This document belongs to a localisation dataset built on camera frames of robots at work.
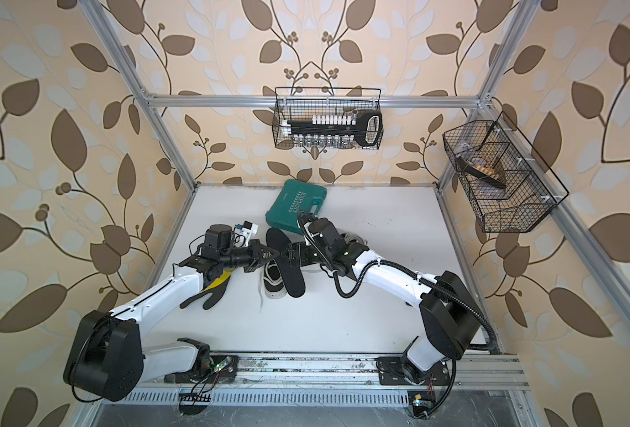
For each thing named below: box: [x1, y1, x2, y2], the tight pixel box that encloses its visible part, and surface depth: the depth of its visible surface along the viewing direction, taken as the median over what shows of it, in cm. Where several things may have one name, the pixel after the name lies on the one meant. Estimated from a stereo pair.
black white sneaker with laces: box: [263, 258, 287, 299], surface depth 88 cm
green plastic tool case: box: [265, 179, 328, 236], surface depth 111 cm
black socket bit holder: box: [280, 111, 384, 149], surface depth 86 cm
